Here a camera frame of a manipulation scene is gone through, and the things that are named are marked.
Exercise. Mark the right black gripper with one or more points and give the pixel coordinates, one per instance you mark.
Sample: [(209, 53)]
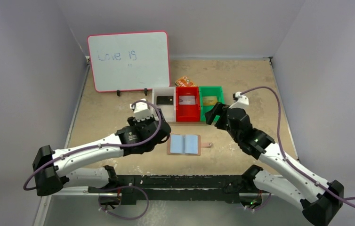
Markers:
[(223, 115)]

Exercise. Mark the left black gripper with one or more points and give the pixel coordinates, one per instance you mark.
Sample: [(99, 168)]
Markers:
[(161, 129)]

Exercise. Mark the red plastic bin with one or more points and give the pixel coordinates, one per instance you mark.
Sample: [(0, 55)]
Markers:
[(188, 113)]

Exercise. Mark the white plastic bin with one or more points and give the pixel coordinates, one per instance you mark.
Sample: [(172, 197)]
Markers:
[(169, 111)]

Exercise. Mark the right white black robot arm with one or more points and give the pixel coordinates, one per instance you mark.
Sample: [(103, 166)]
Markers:
[(314, 196)]

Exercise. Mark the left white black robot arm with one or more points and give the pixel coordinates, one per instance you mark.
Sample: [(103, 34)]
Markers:
[(54, 170)]

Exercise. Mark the gold credit card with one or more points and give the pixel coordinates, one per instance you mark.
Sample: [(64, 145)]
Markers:
[(209, 100)]

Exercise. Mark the silver credit card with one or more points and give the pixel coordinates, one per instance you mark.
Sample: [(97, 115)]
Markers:
[(187, 100)]

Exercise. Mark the orange spiral notebook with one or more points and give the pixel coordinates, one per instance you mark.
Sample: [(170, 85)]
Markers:
[(185, 82)]

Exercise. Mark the pink framed whiteboard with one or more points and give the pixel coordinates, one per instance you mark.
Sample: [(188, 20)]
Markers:
[(129, 61)]

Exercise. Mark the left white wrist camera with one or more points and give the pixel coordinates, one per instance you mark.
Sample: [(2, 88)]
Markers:
[(141, 111)]

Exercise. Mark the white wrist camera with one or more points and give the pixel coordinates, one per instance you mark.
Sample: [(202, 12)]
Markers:
[(240, 101), (141, 111)]

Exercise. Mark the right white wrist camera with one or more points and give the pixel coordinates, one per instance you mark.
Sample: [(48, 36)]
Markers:
[(240, 101)]

